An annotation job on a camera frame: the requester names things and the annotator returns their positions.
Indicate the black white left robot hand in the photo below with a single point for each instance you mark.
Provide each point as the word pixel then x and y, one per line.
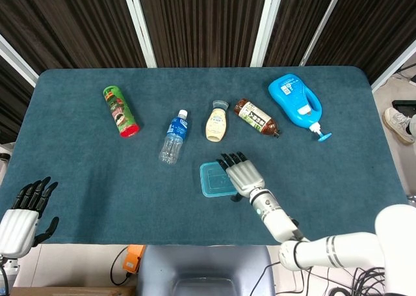
pixel 16 231

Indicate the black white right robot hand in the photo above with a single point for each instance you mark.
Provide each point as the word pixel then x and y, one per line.
pixel 243 179

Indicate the blue container lid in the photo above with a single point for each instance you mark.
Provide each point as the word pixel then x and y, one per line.
pixel 213 180

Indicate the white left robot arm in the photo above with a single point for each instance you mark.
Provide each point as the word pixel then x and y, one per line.
pixel 6 273

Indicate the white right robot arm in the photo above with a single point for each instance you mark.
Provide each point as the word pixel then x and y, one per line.
pixel 276 218

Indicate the green chip can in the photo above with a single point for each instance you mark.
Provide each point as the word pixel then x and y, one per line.
pixel 120 112

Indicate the cream squeeze sauce bottle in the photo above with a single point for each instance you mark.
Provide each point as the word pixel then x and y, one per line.
pixel 216 123

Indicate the brown tea bottle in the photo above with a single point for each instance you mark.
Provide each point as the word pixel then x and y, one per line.
pixel 256 117

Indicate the clear water bottle blue label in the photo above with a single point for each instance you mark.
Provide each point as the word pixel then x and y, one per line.
pixel 175 133

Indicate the teal table cloth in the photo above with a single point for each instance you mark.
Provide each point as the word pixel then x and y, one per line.
pixel 81 179

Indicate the brown cardboard box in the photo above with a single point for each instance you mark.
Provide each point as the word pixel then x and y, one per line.
pixel 74 291

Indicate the blue detergent pump bottle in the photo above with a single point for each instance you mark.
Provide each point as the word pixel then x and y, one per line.
pixel 292 101

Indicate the grey robot torso shell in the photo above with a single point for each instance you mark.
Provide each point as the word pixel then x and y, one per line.
pixel 204 263

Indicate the orange box device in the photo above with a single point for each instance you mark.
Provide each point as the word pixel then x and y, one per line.
pixel 133 258

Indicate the dark ribbed partition panel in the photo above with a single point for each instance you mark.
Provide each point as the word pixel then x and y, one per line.
pixel 299 22
pixel 65 22
pixel 367 26
pixel 201 22

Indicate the white sneaker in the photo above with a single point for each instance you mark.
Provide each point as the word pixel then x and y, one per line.
pixel 396 123

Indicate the black flat floor object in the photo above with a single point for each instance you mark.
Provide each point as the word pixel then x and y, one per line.
pixel 403 105

